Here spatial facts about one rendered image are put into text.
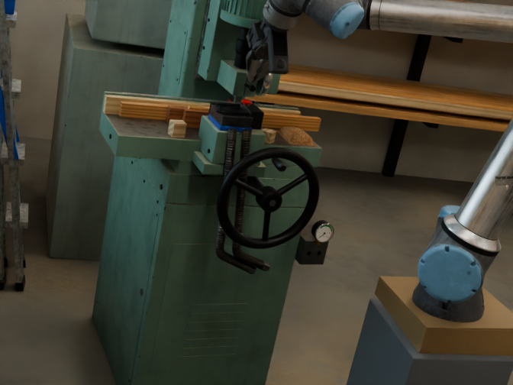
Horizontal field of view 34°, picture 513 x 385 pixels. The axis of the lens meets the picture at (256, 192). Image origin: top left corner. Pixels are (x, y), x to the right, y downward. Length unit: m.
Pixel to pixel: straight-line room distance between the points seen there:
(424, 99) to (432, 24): 2.71
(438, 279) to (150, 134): 0.83
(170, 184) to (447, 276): 0.78
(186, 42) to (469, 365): 1.23
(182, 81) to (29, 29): 2.18
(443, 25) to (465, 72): 3.29
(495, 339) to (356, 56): 3.01
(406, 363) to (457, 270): 0.33
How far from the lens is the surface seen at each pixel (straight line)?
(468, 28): 2.06
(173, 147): 2.23
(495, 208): 1.97
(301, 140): 2.39
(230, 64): 2.42
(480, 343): 2.26
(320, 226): 2.42
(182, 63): 2.55
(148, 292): 2.42
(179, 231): 2.34
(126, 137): 2.18
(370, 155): 5.26
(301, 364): 3.05
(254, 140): 2.19
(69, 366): 2.83
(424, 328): 2.16
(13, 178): 3.03
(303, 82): 4.47
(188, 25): 2.54
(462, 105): 4.87
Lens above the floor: 1.58
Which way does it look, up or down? 21 degrees down
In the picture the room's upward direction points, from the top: 12 degrees clockwise
